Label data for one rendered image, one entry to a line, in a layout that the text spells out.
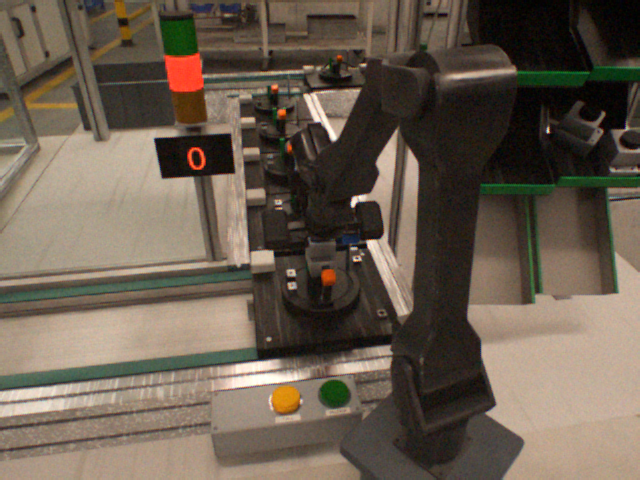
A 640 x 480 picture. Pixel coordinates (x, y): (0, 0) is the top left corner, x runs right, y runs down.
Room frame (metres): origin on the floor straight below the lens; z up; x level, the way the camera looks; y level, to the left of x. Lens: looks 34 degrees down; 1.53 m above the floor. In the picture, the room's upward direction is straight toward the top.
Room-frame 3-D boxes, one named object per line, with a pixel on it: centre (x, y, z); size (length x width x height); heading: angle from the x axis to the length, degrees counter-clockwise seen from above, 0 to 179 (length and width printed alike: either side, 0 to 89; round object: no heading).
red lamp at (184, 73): (0.74, 0.21, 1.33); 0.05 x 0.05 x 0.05
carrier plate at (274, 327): (0.66, 0.00, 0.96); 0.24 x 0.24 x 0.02; 9
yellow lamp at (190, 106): (0.74, 0.21, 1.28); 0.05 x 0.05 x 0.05
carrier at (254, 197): (0.91, 0.04, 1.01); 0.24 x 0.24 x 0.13; 9
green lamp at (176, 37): (0.74, 0.21, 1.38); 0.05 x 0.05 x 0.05
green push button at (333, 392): (0.44, -0.02, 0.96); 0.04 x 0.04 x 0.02
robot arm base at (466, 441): (0.31, -0.12, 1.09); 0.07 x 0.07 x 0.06; 46
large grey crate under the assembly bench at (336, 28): (6.27, -0.14, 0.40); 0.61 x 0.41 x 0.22; 91
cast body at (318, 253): (0.67, 0.00, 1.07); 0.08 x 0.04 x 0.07; 10
